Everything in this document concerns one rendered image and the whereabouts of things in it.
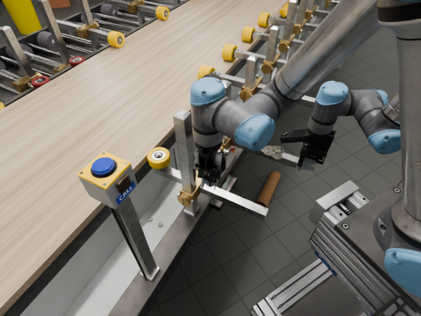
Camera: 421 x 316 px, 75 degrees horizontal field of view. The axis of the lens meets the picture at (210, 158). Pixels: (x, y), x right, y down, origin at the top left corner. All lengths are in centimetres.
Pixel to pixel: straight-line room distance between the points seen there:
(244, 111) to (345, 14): 22
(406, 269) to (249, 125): 32
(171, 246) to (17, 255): 44
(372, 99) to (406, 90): 52
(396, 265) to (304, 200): 157
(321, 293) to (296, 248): 38
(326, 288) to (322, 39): 125
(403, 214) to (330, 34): 29
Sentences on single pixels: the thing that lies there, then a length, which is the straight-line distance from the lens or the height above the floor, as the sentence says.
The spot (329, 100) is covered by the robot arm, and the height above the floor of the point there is 115.
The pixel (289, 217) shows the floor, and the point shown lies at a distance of 193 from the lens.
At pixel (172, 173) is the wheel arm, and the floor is 84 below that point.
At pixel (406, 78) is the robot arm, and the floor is 145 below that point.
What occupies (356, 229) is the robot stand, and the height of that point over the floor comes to 104.
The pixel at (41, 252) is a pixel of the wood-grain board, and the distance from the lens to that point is 89.
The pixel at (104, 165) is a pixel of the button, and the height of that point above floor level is 123.
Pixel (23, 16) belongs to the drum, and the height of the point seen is 24.
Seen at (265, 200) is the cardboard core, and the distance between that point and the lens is 188.
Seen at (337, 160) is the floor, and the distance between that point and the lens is 238.
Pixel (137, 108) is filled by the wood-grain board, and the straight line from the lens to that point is 122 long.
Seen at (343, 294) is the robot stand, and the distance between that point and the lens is 158.
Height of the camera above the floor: 160
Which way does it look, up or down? 47 degrees down
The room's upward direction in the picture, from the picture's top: 1 degrees counter-clockwise
